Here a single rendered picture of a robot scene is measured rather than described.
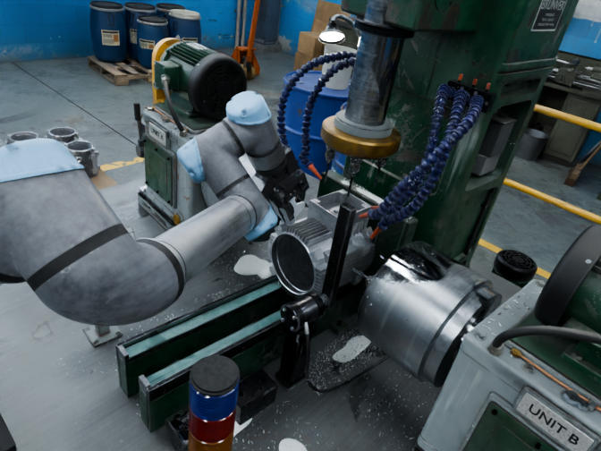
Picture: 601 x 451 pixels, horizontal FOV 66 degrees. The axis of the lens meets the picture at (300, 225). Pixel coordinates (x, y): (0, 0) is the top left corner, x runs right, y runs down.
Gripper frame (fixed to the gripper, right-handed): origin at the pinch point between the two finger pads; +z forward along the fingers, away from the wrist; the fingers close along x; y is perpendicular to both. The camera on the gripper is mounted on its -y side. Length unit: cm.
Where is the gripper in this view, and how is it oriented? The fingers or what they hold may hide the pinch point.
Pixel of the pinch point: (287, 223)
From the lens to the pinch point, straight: 111.3
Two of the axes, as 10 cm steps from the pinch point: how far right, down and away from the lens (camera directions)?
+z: 2.5, 5.9, 7.7
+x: -6.6, -4.7, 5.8
